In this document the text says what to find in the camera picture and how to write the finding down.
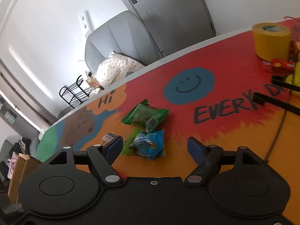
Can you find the black shoe rack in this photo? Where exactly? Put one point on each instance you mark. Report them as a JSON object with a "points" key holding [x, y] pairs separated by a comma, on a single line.
{"points": [[73, 93]]}

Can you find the clear snack packet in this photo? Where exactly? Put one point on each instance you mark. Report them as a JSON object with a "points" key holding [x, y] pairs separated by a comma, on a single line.
{"points": [[108, 138]]}

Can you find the brown cardboard box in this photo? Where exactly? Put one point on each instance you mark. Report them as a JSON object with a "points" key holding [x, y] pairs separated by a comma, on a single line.
{"points": [[23, 171]]}

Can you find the pink tote bag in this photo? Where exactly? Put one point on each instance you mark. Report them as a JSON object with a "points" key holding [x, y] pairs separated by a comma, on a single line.
{"points": [[11, 166]]}

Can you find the yellow tape roll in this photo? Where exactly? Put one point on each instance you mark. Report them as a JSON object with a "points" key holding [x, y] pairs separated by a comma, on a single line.
{"points": [[269, 42]]}

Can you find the gray armchair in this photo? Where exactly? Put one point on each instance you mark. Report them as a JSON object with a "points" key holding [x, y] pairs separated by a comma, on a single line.
{"points": [[117, 32]]}

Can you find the yellow plastic item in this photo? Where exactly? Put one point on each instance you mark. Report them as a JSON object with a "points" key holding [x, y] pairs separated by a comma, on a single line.
{"points": [[294, 77]]}

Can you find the gray entrance door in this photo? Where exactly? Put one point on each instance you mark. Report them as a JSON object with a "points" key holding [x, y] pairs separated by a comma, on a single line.
{"points": [[171, 16]]}

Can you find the taped cardboard box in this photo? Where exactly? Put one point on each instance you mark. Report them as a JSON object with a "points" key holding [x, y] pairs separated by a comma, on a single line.
{"points": [[93, 83]]}

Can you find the white polka dot cushion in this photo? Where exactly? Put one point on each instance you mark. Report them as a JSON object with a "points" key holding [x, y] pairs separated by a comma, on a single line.
{"points": [[114, 70]]}

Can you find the black metal stand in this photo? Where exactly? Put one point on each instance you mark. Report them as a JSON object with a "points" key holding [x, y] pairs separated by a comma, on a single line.
{"points": [[279, 100]]}

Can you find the green snack packet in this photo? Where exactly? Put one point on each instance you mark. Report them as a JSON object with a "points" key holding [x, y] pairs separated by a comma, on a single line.
{"points": [[127, 144], [143, 114]]}

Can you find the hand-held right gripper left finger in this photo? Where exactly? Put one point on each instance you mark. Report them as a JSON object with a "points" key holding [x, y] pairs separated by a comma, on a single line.
{"points": [[115, 147]]}

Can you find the pile of dark clothes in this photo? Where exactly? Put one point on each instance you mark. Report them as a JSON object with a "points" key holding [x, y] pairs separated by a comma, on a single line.
{"points": [[20, 146]]}

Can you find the red snack packet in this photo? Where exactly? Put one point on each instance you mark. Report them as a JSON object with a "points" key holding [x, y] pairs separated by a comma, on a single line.
{"points": [[280, 65]]}

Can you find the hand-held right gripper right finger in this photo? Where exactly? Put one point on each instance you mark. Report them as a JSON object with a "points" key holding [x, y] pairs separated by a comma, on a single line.
{"points": [[195, 149]]}

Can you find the white board with holes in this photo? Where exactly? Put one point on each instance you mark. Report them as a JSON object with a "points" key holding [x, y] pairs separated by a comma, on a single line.
{"points": [[85, 23]]}

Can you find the blue snack packet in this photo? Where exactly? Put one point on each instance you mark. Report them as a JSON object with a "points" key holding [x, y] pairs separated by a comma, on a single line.
{"points": [[150, 144]]}

